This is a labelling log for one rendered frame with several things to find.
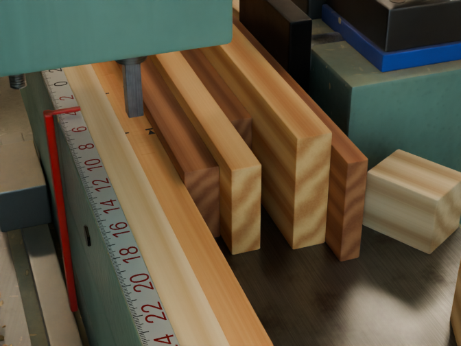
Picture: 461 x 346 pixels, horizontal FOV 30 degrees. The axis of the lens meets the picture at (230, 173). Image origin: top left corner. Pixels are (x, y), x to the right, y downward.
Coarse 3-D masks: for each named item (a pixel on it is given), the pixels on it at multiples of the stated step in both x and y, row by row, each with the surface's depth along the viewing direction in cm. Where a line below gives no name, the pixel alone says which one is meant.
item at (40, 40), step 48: (0, 0) 41; (48, 0) 42; (96, 0) 42; (144, 0) 43; (192, 0) 44; (0, 48) 42; (48, 48) 43; (96, 48) 44; (144, 48) 44; (192, 48) 46
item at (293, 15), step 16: (240, 0) 58; (256, 0) 55; (272, 0) 53; (288, 0) 53; (240, 16) 59; (256, 16) 56; (272, 16) 53; (288, 16) 51; (304, 16) 51; (256, 32) 56; (272, 32) 53; (288, 32) 51; (304, 32) 51; (336, 32) 57; (272, 48) 54; (288, 48) 51; (304, 48) 51; (288, 64) 52; (304, 64) 52; (304, 80) 53
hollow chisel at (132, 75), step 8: (128, 72) 48; (136, 72) 48; (128, 80) 49; (136, 80) 49; (128, 88) 49; (136, 88) 49; (128, 96) 49; (136, 96) 49; (128, 104) 49; (136, 104) 50; (128, 112) 50; (136, 112) 50
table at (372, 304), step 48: (384, 240) 48; (96, 288) 45; (288, 288) 44; (336, 288) 44; (384, 288) 44; (432, 288) 44; (96, 336) 50; (288, 336) 41; (336, 336) 41; (384, 336) 41; (432, 336) 41
